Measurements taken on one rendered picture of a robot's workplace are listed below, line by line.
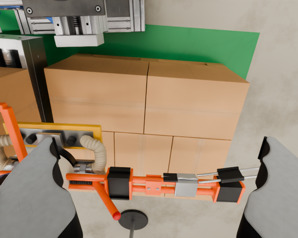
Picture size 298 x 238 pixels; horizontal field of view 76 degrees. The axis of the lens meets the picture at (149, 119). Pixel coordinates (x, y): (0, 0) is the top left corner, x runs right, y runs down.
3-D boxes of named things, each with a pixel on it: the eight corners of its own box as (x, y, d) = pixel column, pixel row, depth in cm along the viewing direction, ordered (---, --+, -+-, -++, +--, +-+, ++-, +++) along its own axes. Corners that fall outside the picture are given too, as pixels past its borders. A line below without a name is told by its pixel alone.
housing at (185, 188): (172, 186, 67) (174, 197, 63) (174, 172, 63) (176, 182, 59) (193, 187, 67) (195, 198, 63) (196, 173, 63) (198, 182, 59)
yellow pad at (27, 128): (13, 143, 72) (4, 151, 68) (5, 120, 68) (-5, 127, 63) (103, 147, 72) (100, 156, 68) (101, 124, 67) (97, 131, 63)
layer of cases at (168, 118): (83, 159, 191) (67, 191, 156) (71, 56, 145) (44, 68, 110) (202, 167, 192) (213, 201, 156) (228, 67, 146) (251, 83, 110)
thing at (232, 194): (209, 191, 67) (213, 203, 62) (213, 174, 63) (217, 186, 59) (233, 191, 67) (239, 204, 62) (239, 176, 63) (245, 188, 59)
